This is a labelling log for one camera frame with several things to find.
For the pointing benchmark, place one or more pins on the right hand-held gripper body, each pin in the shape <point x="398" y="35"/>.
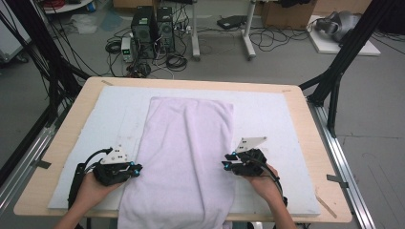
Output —
<point x="250" y="163"/>

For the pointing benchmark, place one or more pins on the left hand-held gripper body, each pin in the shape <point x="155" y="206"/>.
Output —
<point x="111" y="173"/>

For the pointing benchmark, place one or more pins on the lilac towel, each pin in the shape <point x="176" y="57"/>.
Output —
<point x="184" y="159"/>

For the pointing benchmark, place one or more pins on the person's left hand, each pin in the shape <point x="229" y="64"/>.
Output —
<point x="92" y="192"/>

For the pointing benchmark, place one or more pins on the person's right hand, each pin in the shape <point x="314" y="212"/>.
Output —
<point x="269" y="186"/>

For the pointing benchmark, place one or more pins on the white foam mat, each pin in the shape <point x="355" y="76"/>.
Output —
<point x="270" y="120"/>

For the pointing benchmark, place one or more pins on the wooden table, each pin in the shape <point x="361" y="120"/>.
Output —
<point x="73" y="124"/>

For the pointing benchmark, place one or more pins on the grey tape piece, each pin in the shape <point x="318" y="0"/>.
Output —
<point x="336" y="180"/>
<point x="41" y="164"/>

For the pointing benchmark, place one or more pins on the thin wooden stick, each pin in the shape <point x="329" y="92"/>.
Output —
<point x="326" y="206"/>

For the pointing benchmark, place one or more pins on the white power supply unit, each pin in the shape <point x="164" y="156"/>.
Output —
<point x="127" y="49"/>

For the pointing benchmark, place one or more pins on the white desk leg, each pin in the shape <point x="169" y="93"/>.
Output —
<point x="248" y="35"/>
<point x="195" y="31"/>

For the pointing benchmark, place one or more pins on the flat black device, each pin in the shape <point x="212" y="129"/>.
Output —
<point x="230" y="22"/>

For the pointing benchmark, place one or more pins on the wide black computer tower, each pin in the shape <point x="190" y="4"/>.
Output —
<point x="143" y="31"/>

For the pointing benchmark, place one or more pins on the narrow black computer tower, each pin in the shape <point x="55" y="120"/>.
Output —
<point x="165" y="28"/>

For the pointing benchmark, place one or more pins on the white floor board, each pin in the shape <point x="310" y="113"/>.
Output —
<point x="331" y="47"/>

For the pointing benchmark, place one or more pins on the large cardboard box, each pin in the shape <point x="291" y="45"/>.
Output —
<point x="286" y="16"/>

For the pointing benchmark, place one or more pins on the clear plastic sheet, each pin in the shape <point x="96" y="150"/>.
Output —
<point x="83" y="24"/>

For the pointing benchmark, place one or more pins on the white cabinet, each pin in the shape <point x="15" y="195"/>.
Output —
<point x="12" y="38"/>

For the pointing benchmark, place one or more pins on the grey rounded machine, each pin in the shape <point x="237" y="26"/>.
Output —
<point x="344" y="22"/>

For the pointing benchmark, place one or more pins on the round white table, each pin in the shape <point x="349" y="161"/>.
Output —
<point x="68" y="7"/>

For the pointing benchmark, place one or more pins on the aluminium rail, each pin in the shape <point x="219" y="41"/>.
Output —
<point x="28" y="156"/>
<point x="340" y="159"/>

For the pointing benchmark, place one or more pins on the black frame strut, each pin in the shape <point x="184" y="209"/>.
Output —
<point x="41" y="44"/>
<point x="347" y="47"/>

